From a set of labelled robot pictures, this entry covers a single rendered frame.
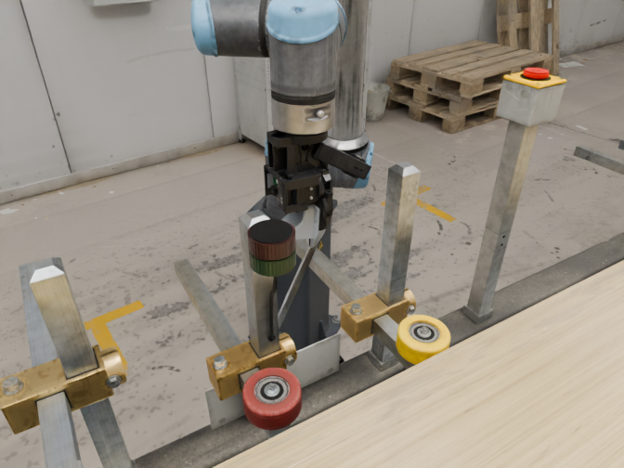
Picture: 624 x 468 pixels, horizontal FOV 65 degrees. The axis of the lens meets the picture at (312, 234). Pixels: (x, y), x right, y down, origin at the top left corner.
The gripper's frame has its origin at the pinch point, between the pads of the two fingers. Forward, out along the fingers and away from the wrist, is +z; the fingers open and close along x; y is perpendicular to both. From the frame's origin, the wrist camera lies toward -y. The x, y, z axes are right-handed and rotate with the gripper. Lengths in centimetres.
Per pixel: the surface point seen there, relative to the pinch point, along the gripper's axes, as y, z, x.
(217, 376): 22.3, 11.5, 9.7
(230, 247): -35, 98, -143
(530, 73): -35.3, -24.7, 8.1
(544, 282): -60, 28, 8
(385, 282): -9.6, 7.7, 8.1
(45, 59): 22, 20, -260
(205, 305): 18.2, 12.4, -7.3
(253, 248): 16.6, -11.6, 13.5
